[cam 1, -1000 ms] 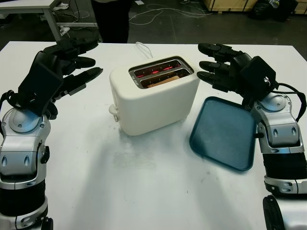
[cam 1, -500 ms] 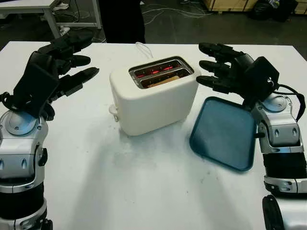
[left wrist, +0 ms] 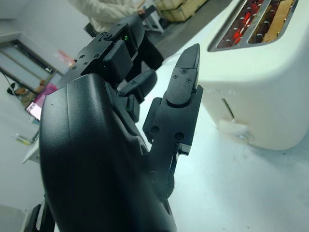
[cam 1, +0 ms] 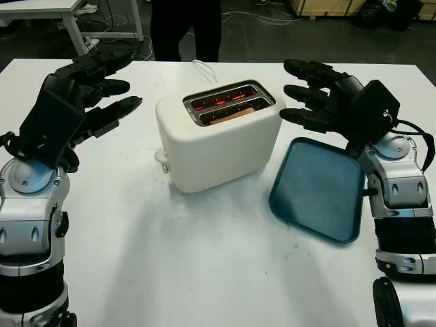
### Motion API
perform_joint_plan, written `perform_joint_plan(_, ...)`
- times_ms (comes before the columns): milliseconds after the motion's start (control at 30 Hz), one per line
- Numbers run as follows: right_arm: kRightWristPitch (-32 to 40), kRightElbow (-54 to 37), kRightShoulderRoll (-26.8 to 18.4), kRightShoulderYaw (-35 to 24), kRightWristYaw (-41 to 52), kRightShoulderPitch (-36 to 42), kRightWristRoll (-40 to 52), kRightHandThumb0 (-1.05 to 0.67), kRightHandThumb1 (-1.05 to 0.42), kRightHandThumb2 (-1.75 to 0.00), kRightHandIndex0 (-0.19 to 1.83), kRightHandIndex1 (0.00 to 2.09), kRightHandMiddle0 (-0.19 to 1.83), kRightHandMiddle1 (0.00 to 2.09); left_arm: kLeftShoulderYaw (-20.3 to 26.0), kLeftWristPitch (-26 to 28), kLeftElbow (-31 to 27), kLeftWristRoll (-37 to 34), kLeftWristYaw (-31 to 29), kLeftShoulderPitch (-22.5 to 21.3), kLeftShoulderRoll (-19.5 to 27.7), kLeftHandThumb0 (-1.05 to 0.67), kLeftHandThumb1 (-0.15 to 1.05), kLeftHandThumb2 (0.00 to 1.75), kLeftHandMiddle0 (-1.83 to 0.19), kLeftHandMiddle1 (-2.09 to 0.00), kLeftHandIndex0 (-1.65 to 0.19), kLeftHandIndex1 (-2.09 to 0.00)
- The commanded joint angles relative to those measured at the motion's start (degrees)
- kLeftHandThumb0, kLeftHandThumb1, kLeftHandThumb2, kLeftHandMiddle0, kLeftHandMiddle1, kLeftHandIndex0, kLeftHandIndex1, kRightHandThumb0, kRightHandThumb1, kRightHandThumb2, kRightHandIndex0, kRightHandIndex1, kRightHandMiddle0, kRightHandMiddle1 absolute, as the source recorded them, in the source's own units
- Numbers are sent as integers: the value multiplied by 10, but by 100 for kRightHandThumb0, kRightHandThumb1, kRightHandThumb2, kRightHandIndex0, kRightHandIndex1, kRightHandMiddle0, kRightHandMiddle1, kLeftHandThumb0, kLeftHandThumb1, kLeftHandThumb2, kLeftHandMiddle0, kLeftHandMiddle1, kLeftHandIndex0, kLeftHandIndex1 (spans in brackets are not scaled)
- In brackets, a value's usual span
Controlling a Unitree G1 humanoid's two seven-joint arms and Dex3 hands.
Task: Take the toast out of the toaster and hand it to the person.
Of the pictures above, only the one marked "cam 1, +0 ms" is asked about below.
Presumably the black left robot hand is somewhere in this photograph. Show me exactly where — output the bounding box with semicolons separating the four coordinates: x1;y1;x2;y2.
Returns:
42;49;142;171

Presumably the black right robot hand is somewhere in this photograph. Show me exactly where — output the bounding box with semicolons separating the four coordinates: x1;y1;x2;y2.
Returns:
279;59;365;151

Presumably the brown toast slice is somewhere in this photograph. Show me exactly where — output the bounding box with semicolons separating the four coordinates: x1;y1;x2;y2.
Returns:
209;107;255;124

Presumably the person in dark trousers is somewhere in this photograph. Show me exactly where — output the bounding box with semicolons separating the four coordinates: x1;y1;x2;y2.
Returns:
149;0;222;63

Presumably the translucent toaster knob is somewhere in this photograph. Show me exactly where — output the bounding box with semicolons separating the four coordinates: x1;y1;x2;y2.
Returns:
153;149;170;173

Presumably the white two-slot toaster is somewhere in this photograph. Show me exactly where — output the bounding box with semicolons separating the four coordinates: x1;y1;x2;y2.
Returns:
155;78;285;194

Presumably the white sneaker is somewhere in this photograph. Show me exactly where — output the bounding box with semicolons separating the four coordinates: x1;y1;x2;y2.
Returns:
75;3;99;15

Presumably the white desk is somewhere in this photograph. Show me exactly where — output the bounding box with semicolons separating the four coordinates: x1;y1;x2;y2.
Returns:
0;0;144;61

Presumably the blue plastic tray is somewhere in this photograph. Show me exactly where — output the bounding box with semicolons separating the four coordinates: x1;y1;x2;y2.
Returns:
268;137;362;245

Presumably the black garbage bag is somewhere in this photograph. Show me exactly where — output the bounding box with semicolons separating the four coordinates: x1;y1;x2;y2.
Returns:
352;0;423;31

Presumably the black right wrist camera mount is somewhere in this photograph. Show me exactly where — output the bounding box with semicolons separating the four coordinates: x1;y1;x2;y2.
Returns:
350;80;400;146

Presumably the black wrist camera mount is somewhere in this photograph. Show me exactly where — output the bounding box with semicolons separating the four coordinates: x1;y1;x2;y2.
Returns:
350;80;400;146
18;90;86;170

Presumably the white floor cable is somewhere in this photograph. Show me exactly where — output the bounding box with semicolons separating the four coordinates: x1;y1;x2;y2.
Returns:
134;35;156;62

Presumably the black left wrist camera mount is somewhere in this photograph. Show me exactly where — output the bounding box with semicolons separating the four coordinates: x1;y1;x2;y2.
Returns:
18;90;86;170

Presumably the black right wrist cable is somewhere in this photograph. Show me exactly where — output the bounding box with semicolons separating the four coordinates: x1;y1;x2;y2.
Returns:
388;117;436;173

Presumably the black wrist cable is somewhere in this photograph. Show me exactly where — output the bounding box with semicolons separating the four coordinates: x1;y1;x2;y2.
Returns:
0;131;25;159
388;117;436;173

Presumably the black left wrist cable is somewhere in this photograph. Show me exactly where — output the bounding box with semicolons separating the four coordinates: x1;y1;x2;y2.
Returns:
0;131;25;159

